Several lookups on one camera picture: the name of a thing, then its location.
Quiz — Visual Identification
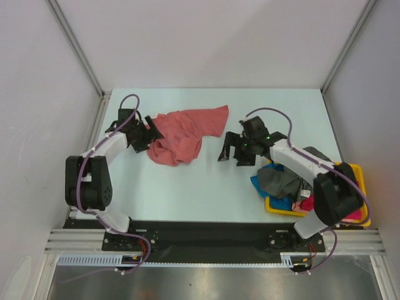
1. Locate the yellow plastic bin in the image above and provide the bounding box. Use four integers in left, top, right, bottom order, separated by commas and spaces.
259, 164, 371, 227

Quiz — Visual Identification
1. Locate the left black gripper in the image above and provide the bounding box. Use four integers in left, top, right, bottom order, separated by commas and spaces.
131, 116, 163, 153

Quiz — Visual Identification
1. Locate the aluminium frame rail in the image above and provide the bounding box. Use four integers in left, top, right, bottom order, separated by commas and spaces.
44, 229, 386, 255

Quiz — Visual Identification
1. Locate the right aluminium corner post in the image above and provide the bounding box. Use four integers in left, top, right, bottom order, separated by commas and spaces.
320, 0, 378, 96

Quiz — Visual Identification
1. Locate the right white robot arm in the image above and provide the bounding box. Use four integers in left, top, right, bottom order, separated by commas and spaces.
218, 116, 368, 251

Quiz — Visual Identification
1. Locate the left aluminium corner post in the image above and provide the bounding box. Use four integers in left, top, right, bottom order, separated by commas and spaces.
45, 0, 104, 99

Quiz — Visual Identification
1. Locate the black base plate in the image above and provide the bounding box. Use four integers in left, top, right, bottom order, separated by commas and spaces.
62, 218, 326, 264

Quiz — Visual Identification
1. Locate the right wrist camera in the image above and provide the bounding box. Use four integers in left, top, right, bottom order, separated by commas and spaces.
241, 116, 269, 139

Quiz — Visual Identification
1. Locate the slotted cable duct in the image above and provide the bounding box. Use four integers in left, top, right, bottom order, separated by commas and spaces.
57, 253, 311, 269

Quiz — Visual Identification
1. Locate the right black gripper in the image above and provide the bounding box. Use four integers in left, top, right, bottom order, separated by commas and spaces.
217, 131, 256, 167

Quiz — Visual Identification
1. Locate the magenta t shirt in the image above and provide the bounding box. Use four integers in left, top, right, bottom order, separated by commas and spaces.
291, 194, 367, 223

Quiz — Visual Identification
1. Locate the grey t shirt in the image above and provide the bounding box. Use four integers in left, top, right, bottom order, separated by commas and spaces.
251, 144, 333, 202

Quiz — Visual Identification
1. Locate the aluminium corner post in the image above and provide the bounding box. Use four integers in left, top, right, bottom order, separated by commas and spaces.
45, 0, 104, 99
320, 0, 378, 96

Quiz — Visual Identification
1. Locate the salmon pink t shirt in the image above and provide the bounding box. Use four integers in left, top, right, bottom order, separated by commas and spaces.
147, 105, 229, 166

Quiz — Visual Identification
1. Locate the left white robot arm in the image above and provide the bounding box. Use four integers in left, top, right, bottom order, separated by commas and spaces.
65, 108, 164, 250

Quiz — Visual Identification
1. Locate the blue t shirt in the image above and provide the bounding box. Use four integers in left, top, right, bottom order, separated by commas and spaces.
250, 162, 298, 201

